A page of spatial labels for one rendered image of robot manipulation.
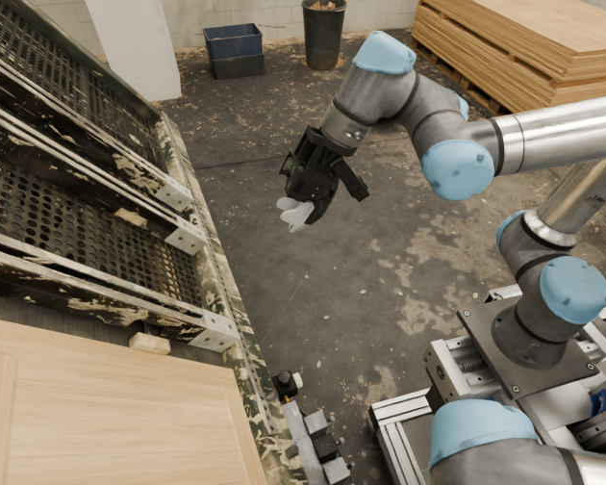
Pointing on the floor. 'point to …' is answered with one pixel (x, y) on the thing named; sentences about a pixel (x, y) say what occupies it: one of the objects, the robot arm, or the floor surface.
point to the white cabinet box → (138, 45)
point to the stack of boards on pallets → (524, 50)
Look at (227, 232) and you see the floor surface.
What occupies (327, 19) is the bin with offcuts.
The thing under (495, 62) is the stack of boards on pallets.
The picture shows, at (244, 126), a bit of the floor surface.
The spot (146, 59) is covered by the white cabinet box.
